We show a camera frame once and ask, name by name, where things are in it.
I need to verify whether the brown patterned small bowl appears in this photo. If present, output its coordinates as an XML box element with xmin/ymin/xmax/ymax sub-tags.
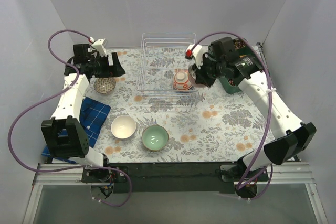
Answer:
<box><xmin>93</xmin><ymin>77</ymin><xmax>116</xmax><ymax>94</ymax></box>

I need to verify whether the floral table mat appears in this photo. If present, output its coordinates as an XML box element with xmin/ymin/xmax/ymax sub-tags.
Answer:
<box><xmin>86</xmin><ymin>48</ymin><xmax>265</xmax><ymax>163</ymax></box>

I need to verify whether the aluminium frame rail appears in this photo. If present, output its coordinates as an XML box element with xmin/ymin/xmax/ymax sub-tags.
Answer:
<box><xmin>24</xmin><ymin>162</ymin><xmax>327</xmax><ymax>223</ymax></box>

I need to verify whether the green divided organizer tray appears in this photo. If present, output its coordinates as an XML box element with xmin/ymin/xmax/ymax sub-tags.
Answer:
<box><xmin>218</xmin><ymin>37</ymin><xmax>264</xmax><ymax>94</ymax></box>

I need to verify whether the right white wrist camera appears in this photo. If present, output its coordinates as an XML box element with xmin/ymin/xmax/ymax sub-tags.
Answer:
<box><xmin>185</xmin><ymin>44</ymin><xmax>205</xmax><ymax>69</ymax></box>

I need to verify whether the white wire dish rack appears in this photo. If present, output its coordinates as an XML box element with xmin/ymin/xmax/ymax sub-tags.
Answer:
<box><xmin>136</xmin><ymin>32</ymin><xmax>197</xmax><ymax>98</ymax></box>

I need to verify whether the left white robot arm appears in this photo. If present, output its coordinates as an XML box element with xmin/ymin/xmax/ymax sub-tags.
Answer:
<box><xmin>41</xmin><ymin>39</ymin><xmax>125</xmax><ymax>182</ymax></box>

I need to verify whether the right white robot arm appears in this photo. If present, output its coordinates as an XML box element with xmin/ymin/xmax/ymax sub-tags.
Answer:
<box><xmin>185</xmin><ymin>37</ymin><xmax>317</xmax><ymax>181</ymax></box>

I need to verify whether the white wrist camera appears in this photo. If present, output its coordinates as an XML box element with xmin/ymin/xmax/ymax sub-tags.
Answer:
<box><xmin>88</xmin><ymin>37</ymin><xmax>107</xmax><ymax>57</ymax></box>
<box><xmin>185</xmin><ymin>44</ymin><xmax>205</xmax><ymax>69</ymax></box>

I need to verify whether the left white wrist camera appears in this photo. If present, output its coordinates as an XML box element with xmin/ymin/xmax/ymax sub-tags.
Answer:
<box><xmin>88</xmin><ymin>37</ymin><xmax>107</xmax><ymax>57</ymax></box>

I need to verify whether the celadon green bowl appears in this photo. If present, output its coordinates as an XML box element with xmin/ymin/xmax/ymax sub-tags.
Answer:
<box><xmin>142</xmin><ymin>125</ymin><xmax>169</xmax><ymax>151</ymax></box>

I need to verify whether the orange floral bowl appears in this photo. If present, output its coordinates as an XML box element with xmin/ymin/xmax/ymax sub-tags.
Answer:
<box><xmin>173</xmin><ymin>71</ymin><xmax>192</xmax><ymax>91</ymax></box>

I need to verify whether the black white leaf bowl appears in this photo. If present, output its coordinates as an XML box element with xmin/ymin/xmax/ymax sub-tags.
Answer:
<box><xmin>188</xmin><ymin>66</ymin><xmax>207</xmax><ymax>88</ymax></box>

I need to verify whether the blue plaid cloth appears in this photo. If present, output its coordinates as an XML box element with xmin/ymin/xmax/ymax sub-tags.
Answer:
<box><xmin>41</xmin><ymin>98</ymin><xmax>111</xmax><ymax>162</ymax></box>

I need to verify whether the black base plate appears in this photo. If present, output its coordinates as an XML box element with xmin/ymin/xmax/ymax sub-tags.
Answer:
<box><xmin>81</xmin><ymin>161</ymin><xmax>270</xmax><ymax>194</ymax></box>

